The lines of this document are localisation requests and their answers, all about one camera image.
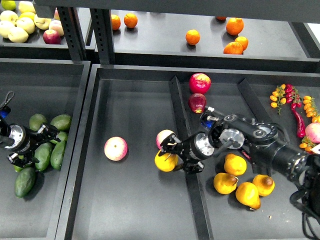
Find yellow pear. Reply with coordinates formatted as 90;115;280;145
235;182;261;210
154;150;179;172
252;174;275;197
213;172;239;195
223;153;247;176

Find orange on shelf left edge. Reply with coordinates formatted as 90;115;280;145
111;14;121;31

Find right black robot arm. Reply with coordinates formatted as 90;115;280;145
157;106;320;240

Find orange cherry tomato vine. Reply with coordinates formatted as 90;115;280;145
302;95;320;123

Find pink apple left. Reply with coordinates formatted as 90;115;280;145
104;136;128;162

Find cherry tomato vine left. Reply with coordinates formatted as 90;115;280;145
269;84;287;115

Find dark red apple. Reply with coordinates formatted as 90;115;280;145
188;93;207;114

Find orange on shelf right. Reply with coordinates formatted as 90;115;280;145
234;36;249;51

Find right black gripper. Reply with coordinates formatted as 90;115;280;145
157;132;215;174

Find black middle tray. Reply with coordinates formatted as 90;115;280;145
55;64;304;240

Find black shelf post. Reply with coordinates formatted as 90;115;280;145
89;8;116;65

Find pale yellow apple front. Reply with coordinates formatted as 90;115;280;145
8;27;29;43

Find green avocado lower right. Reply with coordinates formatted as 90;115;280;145
50;140;67;170

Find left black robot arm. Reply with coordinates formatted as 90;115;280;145
0;91;61;168

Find dark green avocado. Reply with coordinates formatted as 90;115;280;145
14;167;37;198

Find orange on shelf centre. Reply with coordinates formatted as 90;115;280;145
185;29;201;46

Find green avocado middle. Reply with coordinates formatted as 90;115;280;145
34;142;53;172

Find light green avocado bottom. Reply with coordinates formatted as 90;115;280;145
13;163;33;173

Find large orange on shelf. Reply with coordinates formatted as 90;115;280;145
225;17;245;36

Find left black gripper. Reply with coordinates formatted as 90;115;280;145
4;122;61;168

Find yellow pear bottom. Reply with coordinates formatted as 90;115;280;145
235;182;261;210

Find bright red apple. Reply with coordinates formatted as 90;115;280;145
189;73;212;95

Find red chili pepper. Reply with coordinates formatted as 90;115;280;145
290;103;306;139

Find green avocado top right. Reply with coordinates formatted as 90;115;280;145
50;114;72;132

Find red apple on shelf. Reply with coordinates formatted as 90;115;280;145
43;29;61;45

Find black left tray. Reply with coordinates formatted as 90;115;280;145
0;58;91;240

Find orange on shelf front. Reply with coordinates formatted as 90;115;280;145
223;41;244;55

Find pink apple at right edge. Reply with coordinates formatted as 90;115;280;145
305;122;320;143

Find green avocado top left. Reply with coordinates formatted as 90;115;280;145
29;113;48;131

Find green avocado centre right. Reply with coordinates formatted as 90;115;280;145
49;131;69;145

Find black tray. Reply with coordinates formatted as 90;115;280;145
55;64;304;240
0;58;91;240

